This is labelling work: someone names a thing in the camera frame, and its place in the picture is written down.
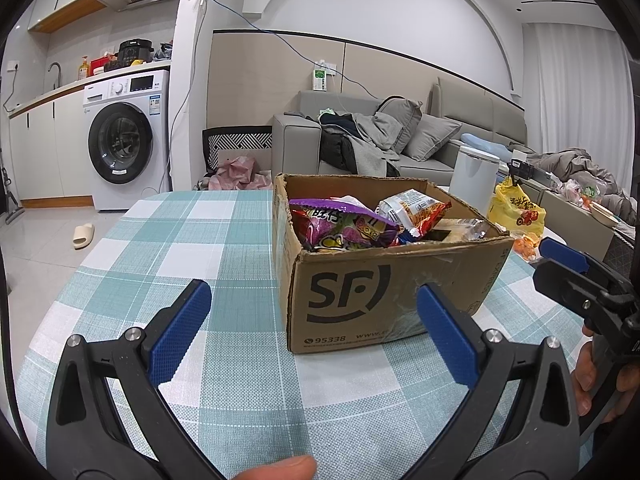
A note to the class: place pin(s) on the pink cloth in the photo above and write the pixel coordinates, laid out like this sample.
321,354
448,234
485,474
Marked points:
237,172

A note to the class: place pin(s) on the person's right hand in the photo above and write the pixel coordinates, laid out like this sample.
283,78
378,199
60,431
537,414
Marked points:
582,375

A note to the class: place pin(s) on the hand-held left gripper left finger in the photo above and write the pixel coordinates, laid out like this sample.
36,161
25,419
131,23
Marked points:
177,335

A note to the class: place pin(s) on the dark bag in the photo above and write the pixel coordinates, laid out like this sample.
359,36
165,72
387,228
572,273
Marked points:
162,51

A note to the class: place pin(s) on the black device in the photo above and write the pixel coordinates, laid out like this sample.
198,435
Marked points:
520,169

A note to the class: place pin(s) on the white trash can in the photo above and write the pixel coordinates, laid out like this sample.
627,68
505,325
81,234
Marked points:
472,175

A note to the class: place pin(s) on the beige slipper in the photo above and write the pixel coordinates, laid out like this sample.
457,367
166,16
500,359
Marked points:
83,236

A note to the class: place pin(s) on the orange fruits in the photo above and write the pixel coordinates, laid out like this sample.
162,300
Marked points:
526,247

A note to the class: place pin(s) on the light blue pillow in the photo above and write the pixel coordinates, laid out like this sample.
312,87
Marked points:
482,144

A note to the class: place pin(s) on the grey pillow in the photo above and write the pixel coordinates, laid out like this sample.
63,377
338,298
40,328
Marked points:
405,115
432,135

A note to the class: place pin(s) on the brown cardboard box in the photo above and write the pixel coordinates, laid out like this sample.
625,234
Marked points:
380,290

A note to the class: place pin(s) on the white noodle snack packet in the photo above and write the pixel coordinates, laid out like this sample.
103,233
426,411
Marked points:
412,210

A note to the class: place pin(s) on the black clothes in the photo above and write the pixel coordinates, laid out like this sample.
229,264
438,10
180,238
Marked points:
335,147

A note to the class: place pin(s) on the yellow bottle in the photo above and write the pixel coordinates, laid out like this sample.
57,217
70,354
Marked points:
83,70

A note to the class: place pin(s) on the purple silver snack packet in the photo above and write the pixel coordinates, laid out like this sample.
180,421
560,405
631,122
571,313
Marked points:
345,230

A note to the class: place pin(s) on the white bowl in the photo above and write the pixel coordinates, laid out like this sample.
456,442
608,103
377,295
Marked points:
604,212

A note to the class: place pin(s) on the clear beige snack packet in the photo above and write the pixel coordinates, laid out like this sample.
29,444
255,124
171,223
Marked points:
465,227

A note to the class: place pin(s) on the red box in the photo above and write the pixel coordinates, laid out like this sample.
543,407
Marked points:
102,65

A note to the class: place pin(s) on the yellow plastic bag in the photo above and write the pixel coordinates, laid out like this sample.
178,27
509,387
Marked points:
517,210

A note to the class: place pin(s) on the black kitchen faucet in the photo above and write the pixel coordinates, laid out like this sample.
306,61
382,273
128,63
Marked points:
54,70

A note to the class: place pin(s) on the white kitchen counter cabinet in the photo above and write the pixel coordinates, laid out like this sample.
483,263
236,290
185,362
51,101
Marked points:
55,150

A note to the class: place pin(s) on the white washing machine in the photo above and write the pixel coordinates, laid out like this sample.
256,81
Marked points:
125,145

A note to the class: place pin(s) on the checked teal white tablecloth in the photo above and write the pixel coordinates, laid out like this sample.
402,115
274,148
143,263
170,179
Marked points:
165,245

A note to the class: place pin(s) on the white wall cabinet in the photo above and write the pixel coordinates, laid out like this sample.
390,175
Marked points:
67,7

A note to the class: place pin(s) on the grey jacket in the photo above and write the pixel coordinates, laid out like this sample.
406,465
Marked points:
372,145

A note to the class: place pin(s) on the beige upholstered bench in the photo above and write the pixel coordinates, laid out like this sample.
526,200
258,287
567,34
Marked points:
570,220

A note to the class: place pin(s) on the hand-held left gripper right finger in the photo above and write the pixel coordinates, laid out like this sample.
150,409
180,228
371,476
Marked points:
447,335

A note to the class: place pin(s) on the mop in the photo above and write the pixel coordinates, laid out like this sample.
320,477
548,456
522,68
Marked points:
12,210

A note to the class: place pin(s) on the white curtain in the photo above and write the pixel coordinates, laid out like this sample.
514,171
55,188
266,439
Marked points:
580,95

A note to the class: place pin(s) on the grey sofa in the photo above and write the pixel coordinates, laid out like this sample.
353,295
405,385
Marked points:
295,140

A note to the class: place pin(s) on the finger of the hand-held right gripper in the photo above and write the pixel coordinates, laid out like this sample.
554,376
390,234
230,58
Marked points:
562,255
560,282

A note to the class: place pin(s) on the black pressure cooker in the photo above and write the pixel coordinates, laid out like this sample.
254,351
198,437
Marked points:
134,52

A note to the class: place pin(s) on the grey blanket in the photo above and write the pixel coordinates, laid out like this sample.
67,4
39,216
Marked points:
575,165

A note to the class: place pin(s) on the person's left hand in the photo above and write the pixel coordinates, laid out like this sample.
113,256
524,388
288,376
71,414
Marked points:
280,470

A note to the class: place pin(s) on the green white wall charger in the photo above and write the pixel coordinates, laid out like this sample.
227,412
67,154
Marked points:
319,80

